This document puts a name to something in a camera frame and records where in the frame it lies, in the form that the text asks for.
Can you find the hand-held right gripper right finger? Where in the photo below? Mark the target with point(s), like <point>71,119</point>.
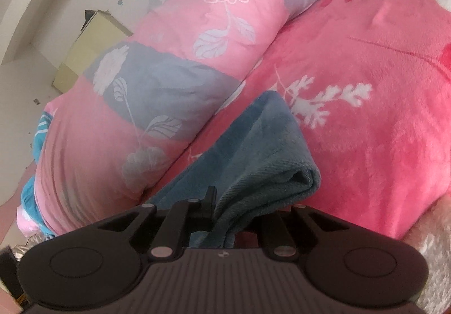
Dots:
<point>278,229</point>

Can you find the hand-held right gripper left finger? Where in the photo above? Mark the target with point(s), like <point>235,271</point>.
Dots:
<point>209,208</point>

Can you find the blue fleece pants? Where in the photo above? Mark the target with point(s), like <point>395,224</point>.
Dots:
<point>253,152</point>

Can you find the red white floral fleece blanket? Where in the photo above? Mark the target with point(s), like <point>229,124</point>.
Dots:
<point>370,124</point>

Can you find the pink grey floral rolled duvet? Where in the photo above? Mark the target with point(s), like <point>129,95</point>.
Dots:
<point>158,71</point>

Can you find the beige striped garment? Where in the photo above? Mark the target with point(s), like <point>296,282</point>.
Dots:
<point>38,240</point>

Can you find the teal printed blanket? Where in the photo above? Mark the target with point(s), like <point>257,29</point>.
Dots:
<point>28,194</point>

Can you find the light pink cloth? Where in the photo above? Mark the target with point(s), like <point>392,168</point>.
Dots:
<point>26,222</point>

